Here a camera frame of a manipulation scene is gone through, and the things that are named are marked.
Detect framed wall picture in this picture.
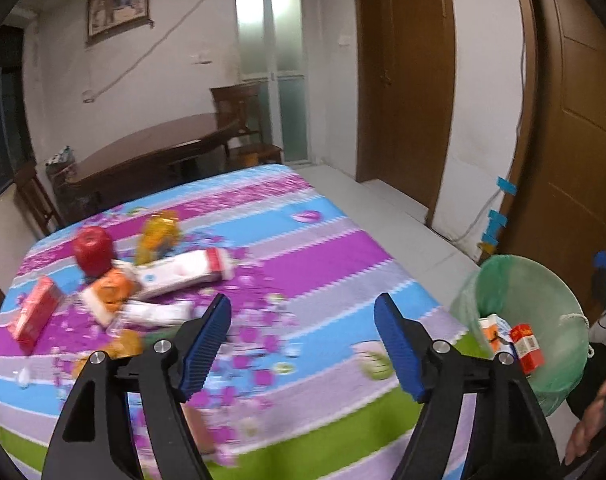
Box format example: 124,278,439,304
86,0,151,43

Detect red paper box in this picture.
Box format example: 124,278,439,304
7,276,64,353

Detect brown wooden door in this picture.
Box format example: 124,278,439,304
498,0,606,311
353,0,456,211

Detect chair with dark clothes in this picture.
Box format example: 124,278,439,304
46,146,79,181

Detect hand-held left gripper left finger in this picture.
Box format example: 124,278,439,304
40,292,232,480

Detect crumpled orange yellow wrapper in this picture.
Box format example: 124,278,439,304
106,330,144,358

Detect red apple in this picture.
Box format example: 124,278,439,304
72,226,115,277

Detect red cigarette box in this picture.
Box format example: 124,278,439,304
510,323,546,376

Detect dark window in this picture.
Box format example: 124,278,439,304
0,25,36,201

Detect white box with red end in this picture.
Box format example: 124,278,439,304
133,248,235,298

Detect white printed packet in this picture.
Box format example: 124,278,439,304
118,299,194,328

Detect frosted glass door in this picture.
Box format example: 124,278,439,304
233,0,311,166

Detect yellow clear wrapper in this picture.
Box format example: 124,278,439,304
134,211,181,266

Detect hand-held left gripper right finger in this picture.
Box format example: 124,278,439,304
373,292,564,480

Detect bin with green bag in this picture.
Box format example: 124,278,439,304
450,254,591,417

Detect white orange carton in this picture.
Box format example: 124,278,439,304
478,314,514,358

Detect person's right hand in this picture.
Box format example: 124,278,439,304
564,374,606,466

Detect wooden chair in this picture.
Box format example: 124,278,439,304
13,162,66,238
210,82,284,168

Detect orange white snack wrapper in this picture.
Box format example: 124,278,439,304
78,267,136,326

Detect round dark wooden table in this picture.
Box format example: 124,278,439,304
50,112,241,211

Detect wall cable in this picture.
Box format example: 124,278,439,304
83,0,234,103

